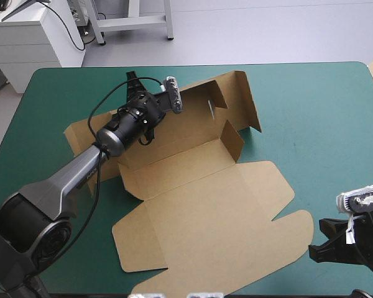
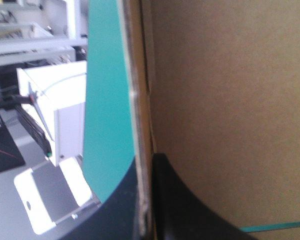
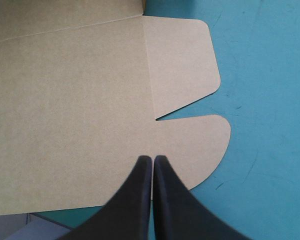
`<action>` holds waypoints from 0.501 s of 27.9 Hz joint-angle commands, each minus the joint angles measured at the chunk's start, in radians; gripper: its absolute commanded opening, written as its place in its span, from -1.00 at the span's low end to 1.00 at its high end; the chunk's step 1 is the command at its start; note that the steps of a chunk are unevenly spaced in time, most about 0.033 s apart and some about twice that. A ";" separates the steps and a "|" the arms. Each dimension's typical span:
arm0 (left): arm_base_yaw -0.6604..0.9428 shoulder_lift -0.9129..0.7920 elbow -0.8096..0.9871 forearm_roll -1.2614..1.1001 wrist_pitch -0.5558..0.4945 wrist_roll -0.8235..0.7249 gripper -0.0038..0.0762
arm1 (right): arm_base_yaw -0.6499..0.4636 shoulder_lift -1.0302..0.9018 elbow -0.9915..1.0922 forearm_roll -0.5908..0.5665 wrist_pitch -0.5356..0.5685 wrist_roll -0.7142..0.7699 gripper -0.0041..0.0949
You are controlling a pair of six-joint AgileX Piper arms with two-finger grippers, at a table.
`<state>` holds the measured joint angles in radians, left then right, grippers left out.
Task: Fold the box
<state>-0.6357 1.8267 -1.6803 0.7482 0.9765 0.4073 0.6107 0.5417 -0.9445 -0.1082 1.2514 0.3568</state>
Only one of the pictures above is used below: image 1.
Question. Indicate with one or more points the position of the white metal table frame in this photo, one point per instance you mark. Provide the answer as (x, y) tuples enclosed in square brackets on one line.
[(133, 21)]

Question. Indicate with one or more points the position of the white cabinet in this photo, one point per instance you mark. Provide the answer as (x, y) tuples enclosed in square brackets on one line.
[(28, 43)]

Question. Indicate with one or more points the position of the brown cardboard box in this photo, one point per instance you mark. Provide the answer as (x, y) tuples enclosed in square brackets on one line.
[(205, 211)]

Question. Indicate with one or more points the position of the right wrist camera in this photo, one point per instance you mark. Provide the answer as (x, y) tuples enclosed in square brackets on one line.
[(363, 197)]

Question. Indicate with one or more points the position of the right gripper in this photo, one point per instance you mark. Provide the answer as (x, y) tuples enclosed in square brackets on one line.
[(368, 232)]

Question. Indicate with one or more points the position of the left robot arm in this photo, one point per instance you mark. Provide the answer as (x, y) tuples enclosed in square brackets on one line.
[(65, 175)]

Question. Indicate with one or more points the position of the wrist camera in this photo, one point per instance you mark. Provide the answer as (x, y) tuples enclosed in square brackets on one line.
[(363, 197), (175, 96)]

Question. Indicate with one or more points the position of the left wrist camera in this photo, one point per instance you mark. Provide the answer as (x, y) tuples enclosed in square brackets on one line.
[(175, 96)]

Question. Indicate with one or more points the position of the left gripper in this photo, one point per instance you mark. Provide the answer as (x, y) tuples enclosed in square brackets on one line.
[(150, 107)]

